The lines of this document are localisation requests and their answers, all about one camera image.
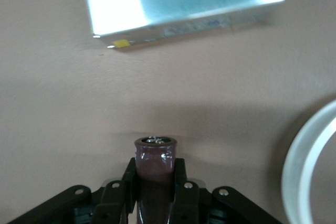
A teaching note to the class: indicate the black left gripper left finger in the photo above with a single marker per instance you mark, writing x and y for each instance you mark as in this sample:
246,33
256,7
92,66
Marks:
113,200

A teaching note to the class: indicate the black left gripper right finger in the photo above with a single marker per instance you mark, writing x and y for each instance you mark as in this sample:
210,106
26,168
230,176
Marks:
189,203

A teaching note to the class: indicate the plain brown electrolytic capacitor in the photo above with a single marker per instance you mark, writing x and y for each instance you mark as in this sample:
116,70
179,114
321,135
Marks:
155,169

